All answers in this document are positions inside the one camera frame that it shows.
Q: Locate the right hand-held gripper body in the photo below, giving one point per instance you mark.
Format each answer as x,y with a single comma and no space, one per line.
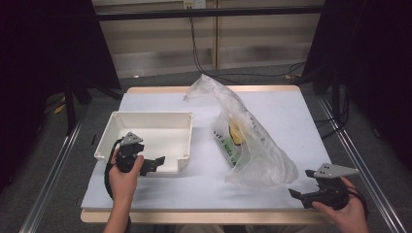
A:
330,194

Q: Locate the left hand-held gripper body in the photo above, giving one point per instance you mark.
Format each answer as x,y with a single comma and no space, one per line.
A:
127,155

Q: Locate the white plastic box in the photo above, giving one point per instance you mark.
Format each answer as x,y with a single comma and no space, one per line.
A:
162,136

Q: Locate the clear plastic bag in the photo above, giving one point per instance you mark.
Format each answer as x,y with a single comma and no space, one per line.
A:
265,155

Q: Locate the green snack packet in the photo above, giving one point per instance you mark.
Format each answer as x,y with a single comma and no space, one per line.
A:
234,153

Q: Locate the person's left hand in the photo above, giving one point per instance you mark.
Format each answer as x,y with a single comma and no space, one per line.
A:
123,184

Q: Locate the person's right hand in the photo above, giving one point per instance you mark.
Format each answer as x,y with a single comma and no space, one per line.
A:
351,216

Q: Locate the black stand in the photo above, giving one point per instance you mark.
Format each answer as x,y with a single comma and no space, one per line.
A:
335,87
69,103

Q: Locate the yellow floor tape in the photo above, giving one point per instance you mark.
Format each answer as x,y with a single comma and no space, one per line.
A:
60,109

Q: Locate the black curtain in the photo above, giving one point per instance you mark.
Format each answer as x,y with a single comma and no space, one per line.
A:
372,64
39,64

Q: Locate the black horizontal bar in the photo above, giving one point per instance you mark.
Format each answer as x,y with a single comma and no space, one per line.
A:
226,13

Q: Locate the metal floor rail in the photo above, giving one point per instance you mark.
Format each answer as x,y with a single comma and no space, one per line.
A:
51,181
366,174

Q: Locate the white wall socket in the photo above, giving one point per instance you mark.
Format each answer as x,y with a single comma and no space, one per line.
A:
194,4

